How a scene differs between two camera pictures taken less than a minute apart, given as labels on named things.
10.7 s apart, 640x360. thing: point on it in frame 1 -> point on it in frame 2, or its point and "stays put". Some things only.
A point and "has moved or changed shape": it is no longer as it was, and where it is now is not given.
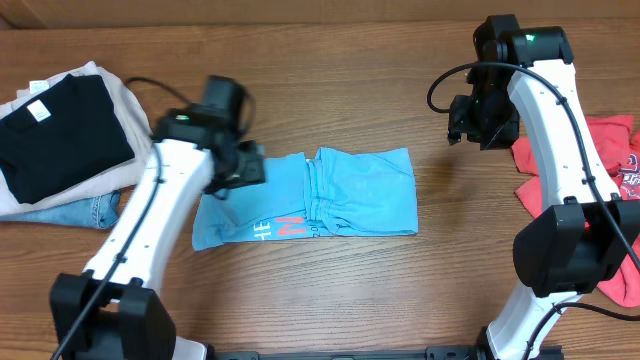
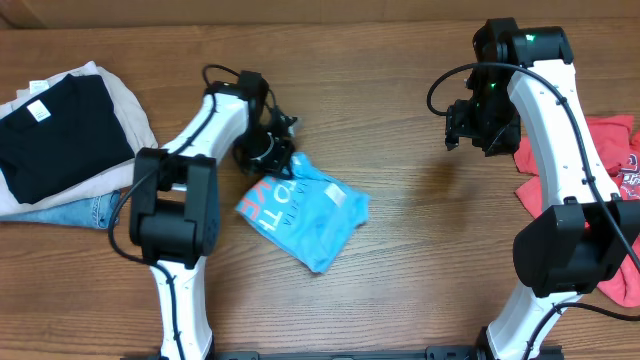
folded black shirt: [70, 130] stays put
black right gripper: [459, 123] stays put
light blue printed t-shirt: [343, 192] has moved or changed shape
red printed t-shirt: [619, 145] stays put
